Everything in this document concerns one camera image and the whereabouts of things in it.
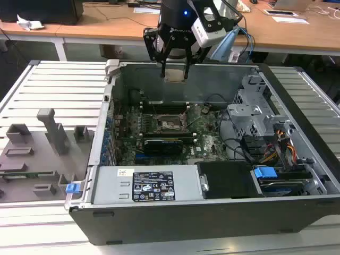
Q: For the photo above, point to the black plastic shroud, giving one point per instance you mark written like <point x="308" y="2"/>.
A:
<point x="225" y="180"/>

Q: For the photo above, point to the flat tablet device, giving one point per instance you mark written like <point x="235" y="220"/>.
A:
<point x="280" y="12"/>

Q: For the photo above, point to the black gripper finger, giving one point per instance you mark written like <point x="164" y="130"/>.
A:
<point x="151" y="42"/>
<point x="190" y="53"/>

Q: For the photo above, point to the black computer box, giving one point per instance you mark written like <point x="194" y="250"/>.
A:
<point x="40" y="10"/>

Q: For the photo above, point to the green RAM stick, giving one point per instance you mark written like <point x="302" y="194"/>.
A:
<point x="34" y="174"/>

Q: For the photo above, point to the black and grey PC case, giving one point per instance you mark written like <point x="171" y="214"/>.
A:
<point x="186" y="223"/>

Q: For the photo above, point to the blue expansion slot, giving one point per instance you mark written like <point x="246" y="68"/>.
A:
<point x="140" y="159"/>

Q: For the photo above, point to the silver drive cage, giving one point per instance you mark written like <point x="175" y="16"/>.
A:
<point x="244" y="117"/>

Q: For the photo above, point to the wooden desk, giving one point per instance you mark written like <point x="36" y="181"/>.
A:
<point x="119" y="26"/>

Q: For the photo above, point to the thin metal locking lever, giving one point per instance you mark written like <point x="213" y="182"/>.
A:
<point x="195" y="121"/>
<point x="154" y="108"/>

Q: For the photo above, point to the square silver CPU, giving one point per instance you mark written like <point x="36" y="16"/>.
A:
<point x="174" y="75"/>

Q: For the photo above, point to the black power adapter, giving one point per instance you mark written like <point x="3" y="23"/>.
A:
<point x="134" y="4"/>

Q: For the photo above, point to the blue case latch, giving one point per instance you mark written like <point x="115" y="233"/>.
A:
<point x="72" y="188"/>

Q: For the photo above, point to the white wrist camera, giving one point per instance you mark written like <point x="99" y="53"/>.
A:
<point x="205" y="35"/>

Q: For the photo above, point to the grey parts rack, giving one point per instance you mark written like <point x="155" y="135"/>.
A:
<point x="29" y="162"/>

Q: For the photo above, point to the silver laptop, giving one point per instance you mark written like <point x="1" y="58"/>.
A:
<point x="292" y="4"/>

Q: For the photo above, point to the silver coin battery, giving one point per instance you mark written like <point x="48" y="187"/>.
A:
<point x="204" y="108"/>

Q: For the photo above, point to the brown cardboard box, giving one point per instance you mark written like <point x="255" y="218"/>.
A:
<point x="111" y="50"/>

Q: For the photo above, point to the pale blue teach pendant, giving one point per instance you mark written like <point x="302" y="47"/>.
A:
<point x="223" y="46"/>

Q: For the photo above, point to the hard disk in blue carrier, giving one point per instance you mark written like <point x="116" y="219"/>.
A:
<point x="265" y="172"/>

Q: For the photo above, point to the black rating label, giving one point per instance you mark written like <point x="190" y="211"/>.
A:
<point x="154" y="186"/>

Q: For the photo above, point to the white paper sheet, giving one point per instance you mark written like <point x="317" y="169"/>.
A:
<point x="290" y="20"/>
<point x="146" y="10"/>

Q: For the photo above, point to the beige bag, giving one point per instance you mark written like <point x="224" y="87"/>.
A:
<point x="244" y="6"/>

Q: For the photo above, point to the green motherboard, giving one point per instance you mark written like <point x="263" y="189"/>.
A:
<point x="210" y="138"/>

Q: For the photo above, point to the crumpled white paper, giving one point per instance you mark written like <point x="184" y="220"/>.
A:
<point x="29" y="24"/>

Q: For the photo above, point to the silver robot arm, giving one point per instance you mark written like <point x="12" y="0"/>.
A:
<point x="176" y="54"/>

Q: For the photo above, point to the RAM slot with white clips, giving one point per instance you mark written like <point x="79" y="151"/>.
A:
<point x="164" y="135"/>
<point x="162" y="100"/>
<point x="189" y="142"/>
<point x="162" y="108"/>

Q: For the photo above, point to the grey power supply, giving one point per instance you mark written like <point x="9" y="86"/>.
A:
<point x="109" y="188"/>

